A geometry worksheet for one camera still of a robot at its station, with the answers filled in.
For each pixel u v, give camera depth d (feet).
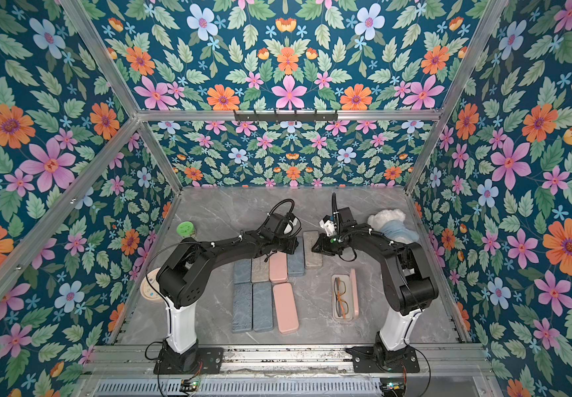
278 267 2.96
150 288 1.69
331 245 2.68
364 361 2.41
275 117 3.00
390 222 3.13
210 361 2.42
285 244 2.80
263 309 2.68
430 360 2.45
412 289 1.55
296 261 3.00
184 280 1.67
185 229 3.29
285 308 2.69
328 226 2.90
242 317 2.62
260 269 2.97
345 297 2.83
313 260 3.03
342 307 2.74
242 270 2.94
